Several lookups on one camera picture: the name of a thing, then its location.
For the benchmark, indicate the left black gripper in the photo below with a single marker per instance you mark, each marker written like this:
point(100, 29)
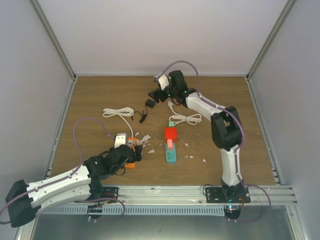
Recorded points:
point(138, 156)

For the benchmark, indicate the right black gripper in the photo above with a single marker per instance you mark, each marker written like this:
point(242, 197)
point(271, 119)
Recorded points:
point(156, 93)

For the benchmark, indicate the black power adapter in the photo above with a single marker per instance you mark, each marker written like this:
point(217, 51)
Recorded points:
point(150, 103)

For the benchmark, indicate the orange power strip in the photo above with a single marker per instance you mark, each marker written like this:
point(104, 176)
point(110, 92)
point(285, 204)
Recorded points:
point(132, 142)

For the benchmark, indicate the green plug adapter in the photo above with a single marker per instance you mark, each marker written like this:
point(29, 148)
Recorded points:
point(171, 124)

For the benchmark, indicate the red cube socket adapter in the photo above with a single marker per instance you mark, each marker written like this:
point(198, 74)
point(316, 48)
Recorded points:
point(170, 133)

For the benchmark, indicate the pink plug adapter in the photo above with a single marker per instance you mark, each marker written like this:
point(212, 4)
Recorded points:
point(170, 144)

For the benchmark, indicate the teal power strip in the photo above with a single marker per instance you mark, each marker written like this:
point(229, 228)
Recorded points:
point(170, 153)

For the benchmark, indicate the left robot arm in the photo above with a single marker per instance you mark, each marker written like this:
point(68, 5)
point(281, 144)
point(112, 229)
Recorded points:
point(25, 201)

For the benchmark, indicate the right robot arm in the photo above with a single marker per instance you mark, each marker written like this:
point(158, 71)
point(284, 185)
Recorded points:
point(226, 129)

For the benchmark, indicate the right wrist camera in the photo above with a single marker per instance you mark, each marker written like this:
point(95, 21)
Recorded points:
point(162, 80)

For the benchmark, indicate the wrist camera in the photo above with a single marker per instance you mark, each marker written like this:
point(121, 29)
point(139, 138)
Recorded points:
point(120, 139)
point(162, 80)

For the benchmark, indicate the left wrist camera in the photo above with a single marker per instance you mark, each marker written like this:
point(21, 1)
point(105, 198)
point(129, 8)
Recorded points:
point(120, 139)

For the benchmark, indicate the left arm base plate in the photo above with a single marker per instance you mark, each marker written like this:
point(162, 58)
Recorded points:
point(109, 192)

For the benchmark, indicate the grey slotted cable duct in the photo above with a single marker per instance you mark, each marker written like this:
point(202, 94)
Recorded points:
point(158, 210)

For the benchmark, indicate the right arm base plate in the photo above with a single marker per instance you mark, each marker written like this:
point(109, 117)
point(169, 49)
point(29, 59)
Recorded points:
point(225, 194)

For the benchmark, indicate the aluminium front rail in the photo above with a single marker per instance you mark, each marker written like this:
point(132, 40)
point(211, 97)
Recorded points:
point(189, 195)

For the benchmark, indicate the right aluminium frame post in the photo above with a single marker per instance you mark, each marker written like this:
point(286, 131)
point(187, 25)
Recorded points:
point(271, 36)

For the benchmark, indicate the aluminium frame post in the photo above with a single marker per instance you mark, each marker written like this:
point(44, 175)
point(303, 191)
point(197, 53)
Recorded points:
point(47, 26)
point(271, 36)

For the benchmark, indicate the left aluminium frame post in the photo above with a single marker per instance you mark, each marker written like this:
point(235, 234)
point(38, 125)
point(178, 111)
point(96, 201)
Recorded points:
point(47, 26)

